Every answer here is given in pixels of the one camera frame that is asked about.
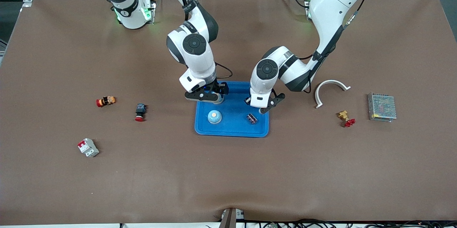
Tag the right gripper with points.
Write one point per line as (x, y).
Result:
(221, 88)

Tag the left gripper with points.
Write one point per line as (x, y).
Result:
(247, 100)

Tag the dark brown cylindrical capacitor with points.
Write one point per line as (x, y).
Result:
(252, 118)

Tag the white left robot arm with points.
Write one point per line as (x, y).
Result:
(332, 3)

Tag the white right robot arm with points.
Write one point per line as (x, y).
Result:
(200, 62)

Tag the blue plastic tray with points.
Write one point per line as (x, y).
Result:
(232, 126)

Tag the black red push button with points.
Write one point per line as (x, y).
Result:
(140, 108)

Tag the brown table cover mat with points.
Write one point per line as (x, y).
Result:
(228, 174)

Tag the orange red emergency button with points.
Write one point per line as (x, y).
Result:
(107, 101)

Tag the perforated metal power supply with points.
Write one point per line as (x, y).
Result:
(382, 106)

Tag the white red circuit breaker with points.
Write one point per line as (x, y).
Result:
(88, 148)

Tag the white curved plastic bracket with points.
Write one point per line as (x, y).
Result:
(332, 81)

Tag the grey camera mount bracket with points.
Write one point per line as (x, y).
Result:
(230, 219)

